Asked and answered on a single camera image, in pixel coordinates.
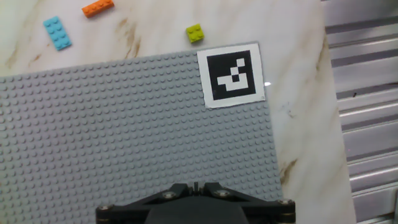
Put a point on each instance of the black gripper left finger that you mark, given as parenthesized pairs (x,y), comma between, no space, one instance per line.
(130,207)

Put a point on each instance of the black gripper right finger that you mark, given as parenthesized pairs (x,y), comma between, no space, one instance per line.
(264,207)

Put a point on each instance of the black white ArUco marker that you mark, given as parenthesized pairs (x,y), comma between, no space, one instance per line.
(231,75)

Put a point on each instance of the grey Lego baseplate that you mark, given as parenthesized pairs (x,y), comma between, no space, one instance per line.
(124,124)

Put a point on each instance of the small lime Lego brick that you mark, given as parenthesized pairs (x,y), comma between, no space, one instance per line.
(195,33)

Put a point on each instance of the cyan Lego brick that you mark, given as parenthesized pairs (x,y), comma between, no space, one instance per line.
(57,33)

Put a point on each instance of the orange Lego brick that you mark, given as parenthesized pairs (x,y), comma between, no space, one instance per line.
(98,7)

